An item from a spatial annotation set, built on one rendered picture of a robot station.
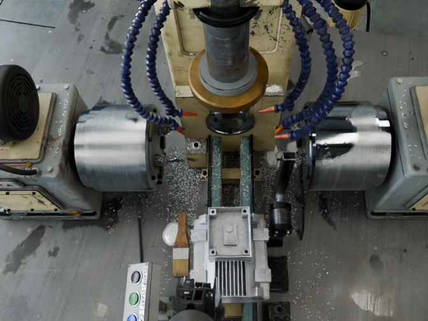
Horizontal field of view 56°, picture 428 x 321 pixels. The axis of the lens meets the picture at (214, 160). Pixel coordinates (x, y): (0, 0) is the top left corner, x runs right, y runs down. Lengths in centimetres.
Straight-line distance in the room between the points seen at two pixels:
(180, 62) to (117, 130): 28
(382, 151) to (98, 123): 73
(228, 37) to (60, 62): 110
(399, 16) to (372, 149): 204
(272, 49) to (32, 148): 69
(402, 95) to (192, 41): 57
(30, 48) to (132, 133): 204
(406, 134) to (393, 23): 194
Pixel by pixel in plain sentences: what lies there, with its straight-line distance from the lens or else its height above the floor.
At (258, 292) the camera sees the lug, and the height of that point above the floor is 109.
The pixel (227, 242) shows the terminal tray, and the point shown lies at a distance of 98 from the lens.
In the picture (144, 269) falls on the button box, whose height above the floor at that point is 108.
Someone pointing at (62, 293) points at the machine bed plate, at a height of 80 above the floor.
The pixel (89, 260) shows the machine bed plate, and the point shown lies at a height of 80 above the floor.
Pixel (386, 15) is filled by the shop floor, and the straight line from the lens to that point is 304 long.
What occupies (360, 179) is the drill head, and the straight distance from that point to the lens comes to 112.
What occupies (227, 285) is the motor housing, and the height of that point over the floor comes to 109.
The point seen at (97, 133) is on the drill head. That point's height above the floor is 116.
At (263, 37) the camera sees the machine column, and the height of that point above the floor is 123.
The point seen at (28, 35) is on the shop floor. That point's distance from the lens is 313.
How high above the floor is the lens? 208
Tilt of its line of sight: 65 degrees down
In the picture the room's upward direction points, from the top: 7 degrees counter-clockwise
